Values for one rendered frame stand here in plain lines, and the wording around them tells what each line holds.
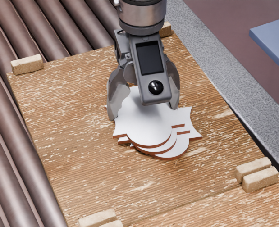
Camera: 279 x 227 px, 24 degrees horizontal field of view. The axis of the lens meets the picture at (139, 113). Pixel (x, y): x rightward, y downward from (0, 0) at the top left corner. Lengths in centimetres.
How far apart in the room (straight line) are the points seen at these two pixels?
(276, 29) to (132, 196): 60
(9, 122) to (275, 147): 47
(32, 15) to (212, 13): 164
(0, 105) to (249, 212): 50
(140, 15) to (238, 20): 199
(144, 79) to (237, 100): 30
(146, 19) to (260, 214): 35
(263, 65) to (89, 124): 165
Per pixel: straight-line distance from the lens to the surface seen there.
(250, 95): 125
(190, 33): 138
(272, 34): 148
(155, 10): 98
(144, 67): 100
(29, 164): 113
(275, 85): 265
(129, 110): 114
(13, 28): 141
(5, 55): 134
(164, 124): 112
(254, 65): 273
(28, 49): 135
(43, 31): 139
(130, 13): 98
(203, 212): 104
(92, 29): 139
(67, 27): 139
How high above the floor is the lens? 177
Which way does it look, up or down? 45 degrees down
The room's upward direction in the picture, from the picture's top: straight up
